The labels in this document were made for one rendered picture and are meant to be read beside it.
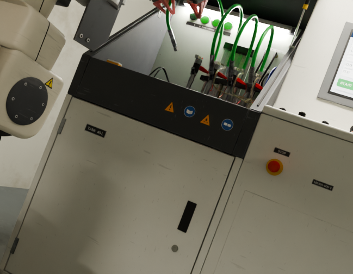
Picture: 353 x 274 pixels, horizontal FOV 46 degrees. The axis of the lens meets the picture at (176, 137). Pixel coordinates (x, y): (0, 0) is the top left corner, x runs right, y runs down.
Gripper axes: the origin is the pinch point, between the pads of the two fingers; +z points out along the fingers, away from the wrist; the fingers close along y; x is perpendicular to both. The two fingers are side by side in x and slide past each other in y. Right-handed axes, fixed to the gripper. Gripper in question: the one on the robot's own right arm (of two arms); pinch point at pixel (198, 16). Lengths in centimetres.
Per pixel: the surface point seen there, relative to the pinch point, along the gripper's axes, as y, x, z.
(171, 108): -31.5, -9.0, 19.9
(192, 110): -28.9, -16.3, 20.0
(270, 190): -34, -48, 36
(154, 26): 14.8, 37.2, 15.7
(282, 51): 41, -15, 29
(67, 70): 53, 176, 89
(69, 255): -78, 5, 59
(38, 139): 9, 175, 130
